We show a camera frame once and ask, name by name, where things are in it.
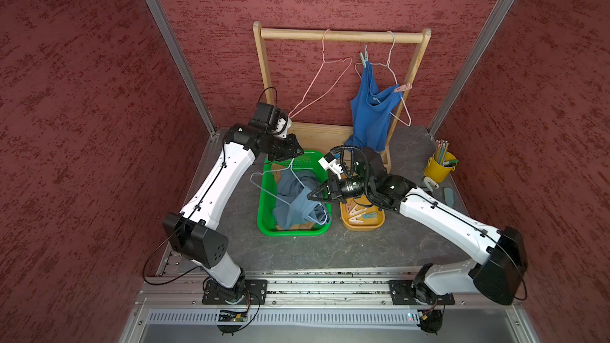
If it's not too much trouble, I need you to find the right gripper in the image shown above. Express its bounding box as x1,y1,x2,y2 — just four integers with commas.
307,173,374,204

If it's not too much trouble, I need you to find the blue wire hanger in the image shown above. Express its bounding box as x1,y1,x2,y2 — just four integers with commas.
249,156,332,227

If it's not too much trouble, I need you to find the pink clothespin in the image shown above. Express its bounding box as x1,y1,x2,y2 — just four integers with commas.
346,198,366,214
394,83,412,93

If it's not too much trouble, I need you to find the grey-blue tank top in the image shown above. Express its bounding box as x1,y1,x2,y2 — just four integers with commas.
273,168,330,230

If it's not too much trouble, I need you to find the teal clothespin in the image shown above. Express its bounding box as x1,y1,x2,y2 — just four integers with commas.
359,44,369,68
362,212,378,220

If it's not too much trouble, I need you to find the royal blue tank top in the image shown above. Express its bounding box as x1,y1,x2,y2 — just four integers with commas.
346,63,402,152

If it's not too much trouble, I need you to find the white wire hanger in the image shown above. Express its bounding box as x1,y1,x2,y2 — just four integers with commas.
354,31,412,127

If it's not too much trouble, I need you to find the pink wire hanger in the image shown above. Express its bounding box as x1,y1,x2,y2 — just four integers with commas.
288,29,354,120

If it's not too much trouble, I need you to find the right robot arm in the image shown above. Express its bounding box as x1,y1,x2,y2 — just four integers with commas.
308,145,527,306

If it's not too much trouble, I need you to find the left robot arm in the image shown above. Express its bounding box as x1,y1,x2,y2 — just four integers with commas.
163,103,304,302

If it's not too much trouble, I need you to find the wooden clothes rack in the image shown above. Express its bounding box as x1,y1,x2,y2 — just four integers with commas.
253,21,432,152

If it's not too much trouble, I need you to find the yellow plastic tray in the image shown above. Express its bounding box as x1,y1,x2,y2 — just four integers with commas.
340,195,385,232

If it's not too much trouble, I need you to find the green plastic basket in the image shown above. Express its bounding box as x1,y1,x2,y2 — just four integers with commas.
256,149,333,238

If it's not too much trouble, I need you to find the white tape roll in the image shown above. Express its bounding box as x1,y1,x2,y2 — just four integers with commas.
423,176,439,193

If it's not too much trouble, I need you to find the yellow pencil cup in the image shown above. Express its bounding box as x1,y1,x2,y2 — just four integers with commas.
424,140,459,184

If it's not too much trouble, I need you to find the grey-blue spatula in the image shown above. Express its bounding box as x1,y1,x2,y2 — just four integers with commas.
443,187,455,207

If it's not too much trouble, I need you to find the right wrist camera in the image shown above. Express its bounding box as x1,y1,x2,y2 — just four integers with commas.
318,152,344,179

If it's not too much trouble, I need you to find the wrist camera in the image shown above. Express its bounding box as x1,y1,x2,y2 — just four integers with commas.
318,152,344,179
248,102,292,138

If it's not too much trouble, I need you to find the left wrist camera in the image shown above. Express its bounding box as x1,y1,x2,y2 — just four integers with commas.
248,102,292,138

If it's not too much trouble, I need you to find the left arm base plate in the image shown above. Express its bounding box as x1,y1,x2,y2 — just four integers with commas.
202,279,268,306

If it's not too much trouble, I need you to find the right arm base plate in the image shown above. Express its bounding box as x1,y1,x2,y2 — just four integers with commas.
388,280,455,306

